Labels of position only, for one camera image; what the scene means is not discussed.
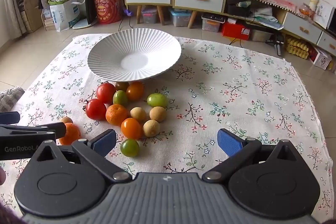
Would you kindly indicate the person's left hand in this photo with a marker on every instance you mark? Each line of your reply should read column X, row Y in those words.
column 1, row 177

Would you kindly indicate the tan longan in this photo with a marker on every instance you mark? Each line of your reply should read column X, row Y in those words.
column 157, row 114
column 151, row 127
column 67, row 119
column 138, row 114

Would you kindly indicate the clear bin with blue lid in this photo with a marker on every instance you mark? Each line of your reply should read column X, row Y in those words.
column 179, row 16

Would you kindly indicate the clear storage bin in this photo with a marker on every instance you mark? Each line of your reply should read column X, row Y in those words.
column 149, row 15

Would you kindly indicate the yellow egg cartons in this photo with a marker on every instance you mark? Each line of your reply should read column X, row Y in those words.
column 298, row 47

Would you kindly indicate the white paper bag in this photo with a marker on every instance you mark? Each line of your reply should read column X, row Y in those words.
column 64, row 14

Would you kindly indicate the glass jar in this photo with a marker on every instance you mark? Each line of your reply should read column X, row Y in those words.
column 304, row 9

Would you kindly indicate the dark green cherry tomato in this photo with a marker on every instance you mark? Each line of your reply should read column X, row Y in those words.
column 129, row 148

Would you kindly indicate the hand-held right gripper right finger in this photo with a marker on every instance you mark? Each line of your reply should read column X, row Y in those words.
column 229, row 142

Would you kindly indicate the low wooden sideboard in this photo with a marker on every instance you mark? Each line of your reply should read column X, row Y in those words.
column 291, row 23

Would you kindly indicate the pale green jujube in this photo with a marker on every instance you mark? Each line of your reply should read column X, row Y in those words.
column 157, row 100

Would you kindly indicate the orange cherry tomato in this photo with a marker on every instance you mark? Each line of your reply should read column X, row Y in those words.
column 135, row 91
column 131, row 129

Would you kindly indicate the grey quilted cloth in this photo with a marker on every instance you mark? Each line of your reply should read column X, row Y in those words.
column 10, row 98

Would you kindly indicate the floral tablecloth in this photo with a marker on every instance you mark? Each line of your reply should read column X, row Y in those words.
column 236, row 108

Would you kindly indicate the low wooden drawer cabinet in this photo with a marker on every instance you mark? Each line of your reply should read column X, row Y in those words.
column 193, row 18

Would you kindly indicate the white ribbed plate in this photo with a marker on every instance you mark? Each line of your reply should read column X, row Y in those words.
column 110, row 56

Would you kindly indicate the red cherry tomato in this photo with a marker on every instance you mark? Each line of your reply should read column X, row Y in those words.
column 95, row 109
column 105, row 94

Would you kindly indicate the brownish cherry tomato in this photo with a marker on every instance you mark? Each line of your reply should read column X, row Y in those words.
column 121, row 85

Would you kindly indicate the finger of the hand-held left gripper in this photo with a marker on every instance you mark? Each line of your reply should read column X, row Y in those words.
column 39, row 130
column 10, row 117

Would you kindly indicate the white printed box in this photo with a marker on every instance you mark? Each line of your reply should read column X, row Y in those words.
column 320, row 59

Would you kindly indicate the clear bin with black lid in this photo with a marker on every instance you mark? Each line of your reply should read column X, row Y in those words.
column 211, row 22

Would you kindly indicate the black panel on white base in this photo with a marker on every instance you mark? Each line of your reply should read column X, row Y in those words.
column 89, row 7

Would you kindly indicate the red printed bucket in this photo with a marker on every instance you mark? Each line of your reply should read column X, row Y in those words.
column 106, row 8

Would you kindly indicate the black tool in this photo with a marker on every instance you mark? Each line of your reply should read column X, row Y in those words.
column 275, row 43

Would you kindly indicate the black box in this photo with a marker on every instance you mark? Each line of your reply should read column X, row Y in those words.
column 237, row 7

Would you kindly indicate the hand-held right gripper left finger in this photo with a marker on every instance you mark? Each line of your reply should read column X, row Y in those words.
column 105, row 141

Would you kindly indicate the white and blue papers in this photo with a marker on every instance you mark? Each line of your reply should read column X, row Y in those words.
column 262, row 18

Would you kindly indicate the mandarin orange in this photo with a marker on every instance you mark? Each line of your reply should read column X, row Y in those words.
column 116, row 115
column 72, row 132

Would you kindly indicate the red box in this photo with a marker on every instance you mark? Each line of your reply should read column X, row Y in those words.
column 235, row 29

